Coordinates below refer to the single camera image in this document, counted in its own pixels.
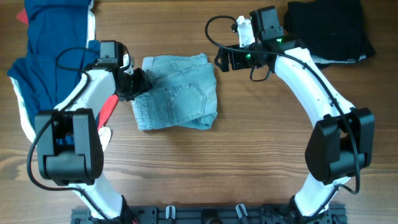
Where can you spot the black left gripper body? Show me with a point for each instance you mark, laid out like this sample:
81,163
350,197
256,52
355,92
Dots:
135,83

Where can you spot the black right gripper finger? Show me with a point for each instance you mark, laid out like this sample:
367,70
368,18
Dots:
222,62
223,52

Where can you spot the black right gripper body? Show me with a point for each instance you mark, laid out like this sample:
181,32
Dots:
244,60

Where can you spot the light blue denim shorts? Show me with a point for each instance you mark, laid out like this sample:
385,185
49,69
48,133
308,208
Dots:
183,93

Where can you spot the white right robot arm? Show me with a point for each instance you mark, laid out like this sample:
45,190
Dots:
341,142

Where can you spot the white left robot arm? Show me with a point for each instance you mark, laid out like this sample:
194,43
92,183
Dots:
67,155

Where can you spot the white garment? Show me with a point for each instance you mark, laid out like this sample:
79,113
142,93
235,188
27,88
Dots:
104,132

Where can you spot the dark blue shirt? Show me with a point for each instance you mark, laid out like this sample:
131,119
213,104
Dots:
57,50

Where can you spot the black folded garment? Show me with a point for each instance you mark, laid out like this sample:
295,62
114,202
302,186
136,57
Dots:
332,30

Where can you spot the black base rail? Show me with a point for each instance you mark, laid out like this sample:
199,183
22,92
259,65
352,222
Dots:
264,214

